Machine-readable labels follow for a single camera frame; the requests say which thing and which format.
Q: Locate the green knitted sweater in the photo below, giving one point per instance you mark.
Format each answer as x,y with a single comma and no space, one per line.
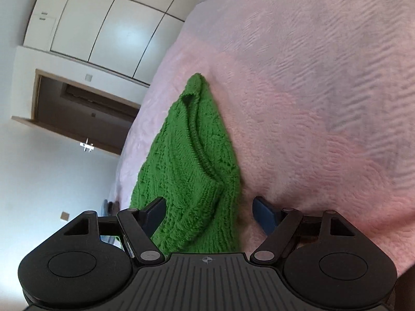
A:
192,165

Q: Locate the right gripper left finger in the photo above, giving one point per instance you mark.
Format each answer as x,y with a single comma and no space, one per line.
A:
138,226

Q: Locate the white wardrobe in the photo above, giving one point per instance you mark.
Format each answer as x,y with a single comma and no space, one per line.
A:
129,37

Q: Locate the brown room door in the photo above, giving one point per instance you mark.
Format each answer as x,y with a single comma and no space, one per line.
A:
95,119

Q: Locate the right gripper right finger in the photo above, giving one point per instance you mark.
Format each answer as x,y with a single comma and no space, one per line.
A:
278,225

